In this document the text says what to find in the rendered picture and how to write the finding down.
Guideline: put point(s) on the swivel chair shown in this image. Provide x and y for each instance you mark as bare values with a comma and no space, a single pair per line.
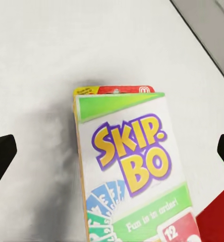
211,221

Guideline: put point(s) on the toy box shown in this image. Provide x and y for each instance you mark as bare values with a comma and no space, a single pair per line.
206,19

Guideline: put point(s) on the desk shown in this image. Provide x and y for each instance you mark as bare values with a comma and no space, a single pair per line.
48,48

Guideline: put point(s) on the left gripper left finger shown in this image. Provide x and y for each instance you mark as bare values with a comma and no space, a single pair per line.
8,150

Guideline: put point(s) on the board game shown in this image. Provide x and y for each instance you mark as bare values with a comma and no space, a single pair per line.
133,180

